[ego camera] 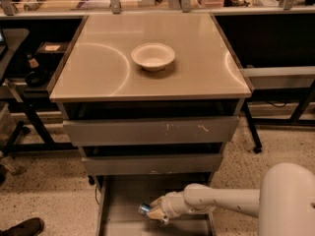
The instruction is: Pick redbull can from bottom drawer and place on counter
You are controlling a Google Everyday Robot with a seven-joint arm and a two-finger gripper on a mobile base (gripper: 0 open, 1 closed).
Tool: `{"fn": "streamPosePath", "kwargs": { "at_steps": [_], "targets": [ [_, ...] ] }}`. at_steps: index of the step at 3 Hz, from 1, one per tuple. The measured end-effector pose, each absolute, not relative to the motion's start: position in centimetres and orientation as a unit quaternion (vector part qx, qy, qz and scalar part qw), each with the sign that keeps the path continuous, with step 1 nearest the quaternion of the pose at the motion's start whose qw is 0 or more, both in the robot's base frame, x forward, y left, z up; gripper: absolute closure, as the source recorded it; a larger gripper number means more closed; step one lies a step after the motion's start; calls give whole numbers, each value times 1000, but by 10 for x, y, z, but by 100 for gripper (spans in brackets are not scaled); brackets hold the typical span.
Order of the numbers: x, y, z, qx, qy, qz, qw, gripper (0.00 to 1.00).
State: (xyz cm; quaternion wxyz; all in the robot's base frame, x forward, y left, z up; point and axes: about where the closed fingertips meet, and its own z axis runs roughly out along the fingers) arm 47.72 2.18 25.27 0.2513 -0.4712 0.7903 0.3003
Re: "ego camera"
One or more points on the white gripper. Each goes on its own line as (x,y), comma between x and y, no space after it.
(169,205)

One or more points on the silver blue redbull can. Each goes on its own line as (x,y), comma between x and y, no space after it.
(144,209)

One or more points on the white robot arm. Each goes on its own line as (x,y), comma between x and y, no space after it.
(284,204)

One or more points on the grey open bottom drawer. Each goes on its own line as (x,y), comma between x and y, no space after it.
(121,196)

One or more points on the grey middle drawer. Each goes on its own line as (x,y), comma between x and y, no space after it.
(152,164)

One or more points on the grey top drawer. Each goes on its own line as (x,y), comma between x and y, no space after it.
(127,132)

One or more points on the grey drawer cabinet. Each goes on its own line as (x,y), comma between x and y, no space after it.
(100,81)

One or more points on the black shoe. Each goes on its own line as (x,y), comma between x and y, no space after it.
(30,227)

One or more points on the white paper bowl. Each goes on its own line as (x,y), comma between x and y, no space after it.
(153,57)

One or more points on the black headphones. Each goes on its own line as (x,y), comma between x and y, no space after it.
(36,78)

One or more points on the black desk left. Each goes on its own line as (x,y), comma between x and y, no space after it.
(13,39)

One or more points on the black table frame right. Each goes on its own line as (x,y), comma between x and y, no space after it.
(279,84)

